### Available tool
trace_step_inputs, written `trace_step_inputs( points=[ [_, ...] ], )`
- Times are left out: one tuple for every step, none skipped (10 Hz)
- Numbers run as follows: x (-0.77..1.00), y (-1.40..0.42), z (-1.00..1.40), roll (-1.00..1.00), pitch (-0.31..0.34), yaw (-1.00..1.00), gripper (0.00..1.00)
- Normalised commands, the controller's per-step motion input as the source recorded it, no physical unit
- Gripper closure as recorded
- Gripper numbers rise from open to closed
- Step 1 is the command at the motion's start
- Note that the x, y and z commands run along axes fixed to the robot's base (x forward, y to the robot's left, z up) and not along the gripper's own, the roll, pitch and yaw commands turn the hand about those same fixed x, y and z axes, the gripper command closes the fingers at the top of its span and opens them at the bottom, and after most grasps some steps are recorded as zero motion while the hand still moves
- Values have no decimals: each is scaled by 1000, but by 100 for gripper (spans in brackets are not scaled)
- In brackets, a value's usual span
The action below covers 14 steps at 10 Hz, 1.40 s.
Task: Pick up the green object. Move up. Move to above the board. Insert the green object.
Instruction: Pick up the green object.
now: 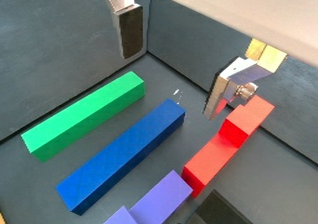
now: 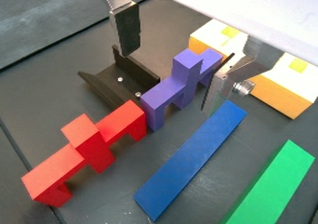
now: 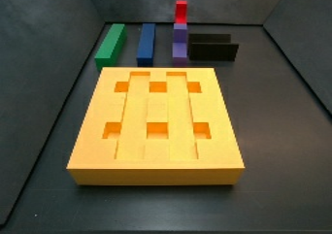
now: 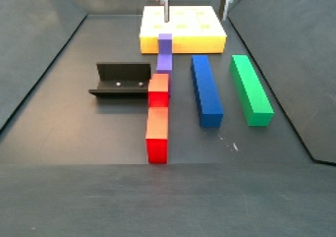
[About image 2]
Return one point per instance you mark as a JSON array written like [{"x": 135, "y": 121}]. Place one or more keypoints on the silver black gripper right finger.
[{"x": 230, "y": 78}]

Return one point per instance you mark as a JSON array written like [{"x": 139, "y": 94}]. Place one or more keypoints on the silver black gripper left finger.
[{"x": 124, "y": 19}]

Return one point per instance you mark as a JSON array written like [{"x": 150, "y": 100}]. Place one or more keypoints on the green bar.
[{"x": 267, "y": 194}]

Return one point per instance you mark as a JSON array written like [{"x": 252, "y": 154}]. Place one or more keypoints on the yellow white slotted board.
[{"x": 287, "y": 87}]

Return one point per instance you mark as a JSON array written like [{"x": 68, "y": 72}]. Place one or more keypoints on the purple stepped block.
[{"x": 191, "y": 69}]

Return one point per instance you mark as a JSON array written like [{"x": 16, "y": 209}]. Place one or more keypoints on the red stepped block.
[{"x": 88, "y": 148}]

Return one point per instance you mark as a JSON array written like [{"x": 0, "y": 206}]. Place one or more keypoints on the blue flat bar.
[{"x": 159, "y": 191}]

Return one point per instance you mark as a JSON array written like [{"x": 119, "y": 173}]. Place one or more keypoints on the black angle bracket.
[{"x": 123, "y": 81}]

